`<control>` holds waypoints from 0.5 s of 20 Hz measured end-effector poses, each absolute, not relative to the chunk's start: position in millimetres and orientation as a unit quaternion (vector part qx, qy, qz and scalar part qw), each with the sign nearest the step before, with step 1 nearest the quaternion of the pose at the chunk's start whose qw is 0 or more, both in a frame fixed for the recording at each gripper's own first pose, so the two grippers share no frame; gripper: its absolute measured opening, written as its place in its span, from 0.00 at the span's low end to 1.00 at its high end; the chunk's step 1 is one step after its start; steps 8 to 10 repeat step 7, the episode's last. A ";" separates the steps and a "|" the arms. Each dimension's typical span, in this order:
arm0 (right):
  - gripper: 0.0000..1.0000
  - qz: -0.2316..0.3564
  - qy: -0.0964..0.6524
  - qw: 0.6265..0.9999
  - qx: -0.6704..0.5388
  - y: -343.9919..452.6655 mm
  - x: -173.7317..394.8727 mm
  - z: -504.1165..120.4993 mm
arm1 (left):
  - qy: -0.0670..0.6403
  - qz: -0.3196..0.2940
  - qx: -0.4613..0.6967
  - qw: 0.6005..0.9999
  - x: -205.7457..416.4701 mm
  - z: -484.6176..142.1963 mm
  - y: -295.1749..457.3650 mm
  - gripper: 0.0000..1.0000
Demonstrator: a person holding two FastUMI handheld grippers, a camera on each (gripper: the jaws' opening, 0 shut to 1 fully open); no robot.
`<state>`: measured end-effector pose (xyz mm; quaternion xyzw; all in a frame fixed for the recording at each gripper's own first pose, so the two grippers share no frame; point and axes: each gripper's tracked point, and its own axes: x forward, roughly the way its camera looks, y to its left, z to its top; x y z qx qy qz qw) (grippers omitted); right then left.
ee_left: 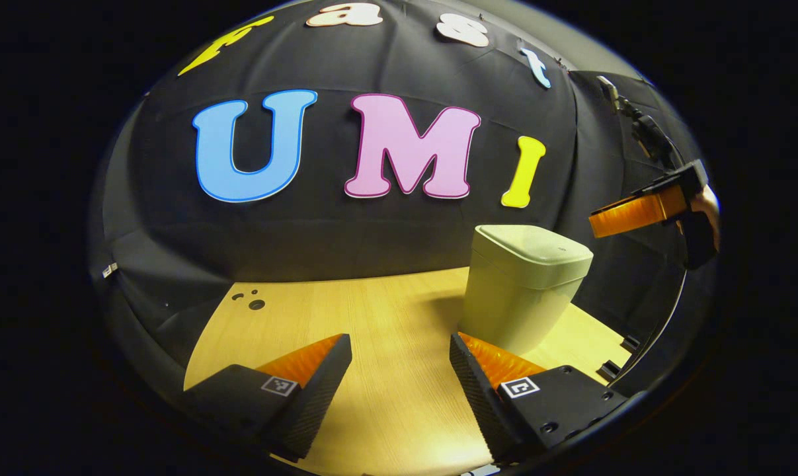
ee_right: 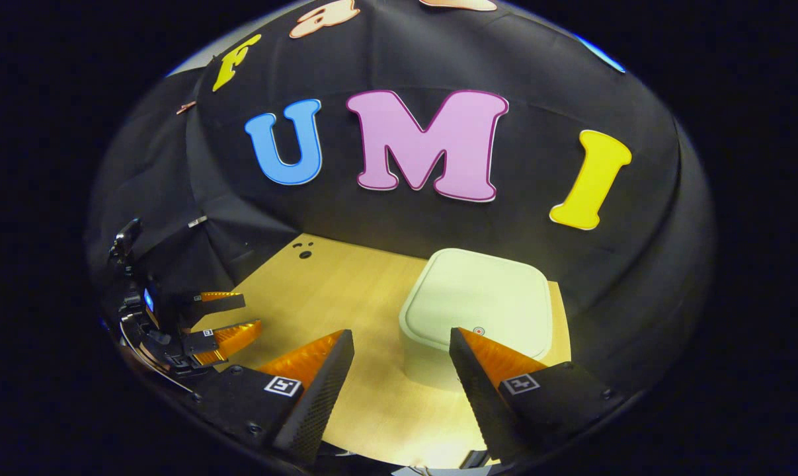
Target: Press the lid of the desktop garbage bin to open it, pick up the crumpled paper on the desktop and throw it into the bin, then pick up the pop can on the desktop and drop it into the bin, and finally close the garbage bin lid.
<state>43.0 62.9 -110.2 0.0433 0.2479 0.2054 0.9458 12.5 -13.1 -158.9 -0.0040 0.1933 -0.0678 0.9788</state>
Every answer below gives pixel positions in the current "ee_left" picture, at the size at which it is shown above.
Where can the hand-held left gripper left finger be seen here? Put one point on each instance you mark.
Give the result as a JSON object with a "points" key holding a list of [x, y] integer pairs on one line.
{"points": [[319, 403]]}

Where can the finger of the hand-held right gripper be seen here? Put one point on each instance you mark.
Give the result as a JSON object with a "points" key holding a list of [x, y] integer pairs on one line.
{"points": [[637, 210]]}

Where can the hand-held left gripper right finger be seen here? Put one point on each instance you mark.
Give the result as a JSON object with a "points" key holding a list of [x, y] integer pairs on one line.
{"points": [[481, 403]]}

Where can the light green garbage bin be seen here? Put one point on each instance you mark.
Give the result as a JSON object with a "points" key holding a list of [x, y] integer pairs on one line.
{"points": [[518, 297]]}

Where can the wooden desktop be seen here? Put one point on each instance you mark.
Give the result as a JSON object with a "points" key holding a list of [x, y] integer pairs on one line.
{"points": [[385, 330]]}

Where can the black table clamp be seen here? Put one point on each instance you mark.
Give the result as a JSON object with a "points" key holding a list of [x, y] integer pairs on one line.
{"points": [[610, 370], [630, 342]]}

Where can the silver cloth clip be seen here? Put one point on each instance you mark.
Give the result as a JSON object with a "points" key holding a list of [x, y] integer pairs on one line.
{"points": [[110, 269]]}

